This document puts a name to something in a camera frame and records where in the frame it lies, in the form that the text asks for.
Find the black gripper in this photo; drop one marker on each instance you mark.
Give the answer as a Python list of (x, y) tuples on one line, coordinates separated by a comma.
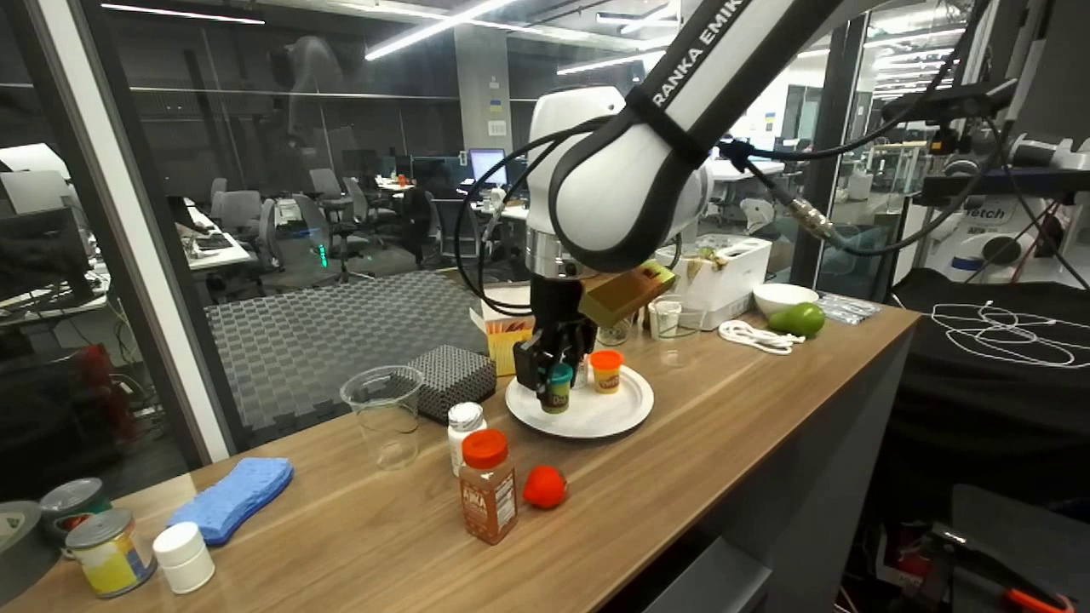
[(558, 309)]

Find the orange lid dough tub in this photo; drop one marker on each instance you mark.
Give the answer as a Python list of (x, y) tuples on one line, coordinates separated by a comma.
[(606, 366)]

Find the white bottle blue label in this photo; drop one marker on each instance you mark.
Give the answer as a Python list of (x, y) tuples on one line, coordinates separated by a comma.
[(464, 425)]

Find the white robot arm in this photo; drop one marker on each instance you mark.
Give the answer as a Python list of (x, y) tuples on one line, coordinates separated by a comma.
[(617, 188)]

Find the white paper plate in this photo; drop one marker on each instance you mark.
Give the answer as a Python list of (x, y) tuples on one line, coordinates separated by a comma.
[(613, 417)]

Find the yellow cardboard box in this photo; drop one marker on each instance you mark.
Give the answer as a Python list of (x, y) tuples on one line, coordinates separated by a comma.
[(501, 342)]

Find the clear cup green logo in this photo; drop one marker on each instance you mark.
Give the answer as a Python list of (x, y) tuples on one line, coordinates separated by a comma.
[(621, 335)]

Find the grey foam block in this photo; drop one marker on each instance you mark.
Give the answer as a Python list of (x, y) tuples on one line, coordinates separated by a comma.
[(449, 381)]

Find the red toy strawberry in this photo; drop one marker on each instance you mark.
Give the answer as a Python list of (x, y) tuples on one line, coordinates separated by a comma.
[(543, 488)]

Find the spice jar orange lid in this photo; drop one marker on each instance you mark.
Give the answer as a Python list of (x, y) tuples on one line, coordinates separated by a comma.
[(489, 500)]

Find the white plastic bin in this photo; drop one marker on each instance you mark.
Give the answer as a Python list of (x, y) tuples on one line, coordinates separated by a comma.
[(718, 291)]

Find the computer monitor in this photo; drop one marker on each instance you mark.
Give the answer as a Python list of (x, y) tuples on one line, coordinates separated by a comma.
[(489, 170)]

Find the grey foam floor mat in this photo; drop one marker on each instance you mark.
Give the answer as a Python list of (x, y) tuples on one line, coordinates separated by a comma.
[(328, 342)]

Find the white bowl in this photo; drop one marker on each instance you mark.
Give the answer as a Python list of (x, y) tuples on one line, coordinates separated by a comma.
[(780, 296)]

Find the green toy fruit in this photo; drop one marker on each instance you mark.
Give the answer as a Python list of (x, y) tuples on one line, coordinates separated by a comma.
[(802, 322)]

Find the white standing desk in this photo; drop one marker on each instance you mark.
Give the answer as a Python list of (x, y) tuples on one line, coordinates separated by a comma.
[(751, 171)]

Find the silver blister pack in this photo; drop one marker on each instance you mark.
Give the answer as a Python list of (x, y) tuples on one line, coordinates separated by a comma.
[(846, 309)]

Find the blue cloth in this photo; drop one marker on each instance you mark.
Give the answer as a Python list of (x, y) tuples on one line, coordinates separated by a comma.
[(234, 500)]

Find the small white jar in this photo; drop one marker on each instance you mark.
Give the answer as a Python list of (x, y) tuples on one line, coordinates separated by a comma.
[(180, 560)]

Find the tin can yellow label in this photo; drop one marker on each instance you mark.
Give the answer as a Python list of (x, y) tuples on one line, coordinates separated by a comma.
[(109, 560)]

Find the tin can teal label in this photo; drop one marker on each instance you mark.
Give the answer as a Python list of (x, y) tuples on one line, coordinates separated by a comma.
[(68, 500)]

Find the black equipment stand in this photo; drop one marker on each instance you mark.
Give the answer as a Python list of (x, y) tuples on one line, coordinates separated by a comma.
[(1023, 69)]

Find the grey tape roll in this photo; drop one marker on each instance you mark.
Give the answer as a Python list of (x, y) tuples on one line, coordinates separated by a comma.
[(17, 532)]

